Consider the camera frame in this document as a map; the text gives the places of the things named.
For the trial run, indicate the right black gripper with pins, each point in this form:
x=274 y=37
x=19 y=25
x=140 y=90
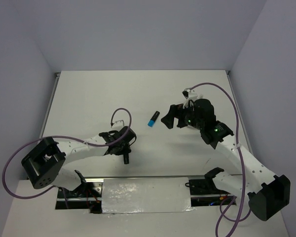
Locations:
x=177 y=111

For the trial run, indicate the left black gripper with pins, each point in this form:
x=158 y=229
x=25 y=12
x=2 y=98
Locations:
x=127 y=149

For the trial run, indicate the pink black highlighter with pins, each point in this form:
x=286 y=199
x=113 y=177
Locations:
x=126 y=158

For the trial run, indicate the blue black highlighter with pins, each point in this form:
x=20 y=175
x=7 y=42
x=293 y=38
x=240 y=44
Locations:
x=153 y=119

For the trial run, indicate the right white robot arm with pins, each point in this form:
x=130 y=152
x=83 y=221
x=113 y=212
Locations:
x=263 y=191

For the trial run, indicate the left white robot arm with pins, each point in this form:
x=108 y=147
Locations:
x=45 y=163

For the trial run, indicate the silver foil cover plate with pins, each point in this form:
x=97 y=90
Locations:
x=145 y=195

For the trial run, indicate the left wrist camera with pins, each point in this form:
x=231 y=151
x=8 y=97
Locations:
x=118 y=125

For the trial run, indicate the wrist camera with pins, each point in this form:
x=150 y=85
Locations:
x=118 y=125
x=190 y=97

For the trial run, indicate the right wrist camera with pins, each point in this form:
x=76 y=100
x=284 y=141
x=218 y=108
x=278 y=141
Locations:
x=190 y=97

